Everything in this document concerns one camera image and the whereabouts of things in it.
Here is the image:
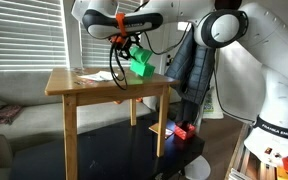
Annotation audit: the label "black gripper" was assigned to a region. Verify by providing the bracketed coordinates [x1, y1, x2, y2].
[109, 35, 141, 60]

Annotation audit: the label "white papers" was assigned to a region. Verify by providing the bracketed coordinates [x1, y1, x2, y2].
[81, 71, 113, 81]

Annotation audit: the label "red checkered box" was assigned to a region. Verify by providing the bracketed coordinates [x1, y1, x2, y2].
[175, 122, 195, 140]

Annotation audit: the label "orange booklet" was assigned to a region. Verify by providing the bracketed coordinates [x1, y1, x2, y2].
[148, 121, 176, 140]

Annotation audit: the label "green plastic container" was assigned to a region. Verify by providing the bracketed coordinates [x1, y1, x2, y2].
[130, 47, 155, 77]

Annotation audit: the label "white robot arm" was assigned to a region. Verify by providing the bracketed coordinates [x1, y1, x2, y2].
[71, 0, 288, 166]

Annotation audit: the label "white window blinds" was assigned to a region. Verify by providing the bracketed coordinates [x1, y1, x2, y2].
[0, 0, 142, 72]

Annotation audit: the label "wooden side table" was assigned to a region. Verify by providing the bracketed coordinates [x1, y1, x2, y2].
[45, 68, 179, 180]

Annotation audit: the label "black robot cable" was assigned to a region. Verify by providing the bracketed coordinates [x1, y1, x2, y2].
[108, 19, 255, 124]

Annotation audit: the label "patterned cushion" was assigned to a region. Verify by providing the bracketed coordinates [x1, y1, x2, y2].
[0, 95, 23, 127]

